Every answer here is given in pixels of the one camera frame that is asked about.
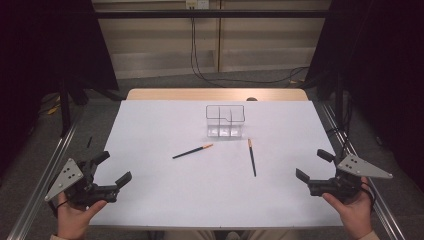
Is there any clear plastic pen holder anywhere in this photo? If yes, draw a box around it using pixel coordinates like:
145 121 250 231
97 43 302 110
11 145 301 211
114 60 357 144
204 104 247 140

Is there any black stand pole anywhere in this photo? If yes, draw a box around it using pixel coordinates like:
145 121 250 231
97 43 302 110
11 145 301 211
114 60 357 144
58 74 73 138
334 71 346 158

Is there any white wall outlet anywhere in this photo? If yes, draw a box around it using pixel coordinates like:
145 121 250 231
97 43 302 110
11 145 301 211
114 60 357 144
185 0 211 10

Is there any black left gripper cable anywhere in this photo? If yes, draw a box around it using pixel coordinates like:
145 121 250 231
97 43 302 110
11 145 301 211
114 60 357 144
48 198 69 218

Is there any black wall cable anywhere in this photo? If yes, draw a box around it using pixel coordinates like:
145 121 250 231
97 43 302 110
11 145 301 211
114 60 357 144
189 16 311 89

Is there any black pencil with orange end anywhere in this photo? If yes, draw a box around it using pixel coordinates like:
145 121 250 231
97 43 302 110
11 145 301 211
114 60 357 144
171 143 214 160
247 138 258 178

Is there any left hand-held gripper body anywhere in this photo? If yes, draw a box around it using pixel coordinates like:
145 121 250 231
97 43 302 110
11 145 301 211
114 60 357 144
44 158 120 206

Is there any white table mat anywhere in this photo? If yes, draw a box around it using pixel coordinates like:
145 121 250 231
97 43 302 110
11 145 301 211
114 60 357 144
89 99 344 231

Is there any black curtain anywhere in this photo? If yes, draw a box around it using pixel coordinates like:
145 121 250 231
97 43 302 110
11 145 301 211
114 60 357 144
304 0 424 193
0 0 120 174

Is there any black horizontal frame bar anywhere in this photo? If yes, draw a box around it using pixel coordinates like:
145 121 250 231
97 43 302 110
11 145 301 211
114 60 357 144
94 9 332 20

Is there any wooden table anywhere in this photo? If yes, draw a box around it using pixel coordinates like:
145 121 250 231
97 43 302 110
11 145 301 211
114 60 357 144
125 87 310 102

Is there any aluminium frame rail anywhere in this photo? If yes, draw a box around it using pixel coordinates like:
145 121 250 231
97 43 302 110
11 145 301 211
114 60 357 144
320 102 408 240
5 108 86 240

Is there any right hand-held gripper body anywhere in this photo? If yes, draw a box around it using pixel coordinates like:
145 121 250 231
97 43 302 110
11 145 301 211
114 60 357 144
307 153 394 203

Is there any person's right hand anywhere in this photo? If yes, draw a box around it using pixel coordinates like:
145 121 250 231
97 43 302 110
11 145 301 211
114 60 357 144
321 177 374 240

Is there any person's left hand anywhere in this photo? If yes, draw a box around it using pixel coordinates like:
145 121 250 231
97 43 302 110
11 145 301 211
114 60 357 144
55 191 109 240

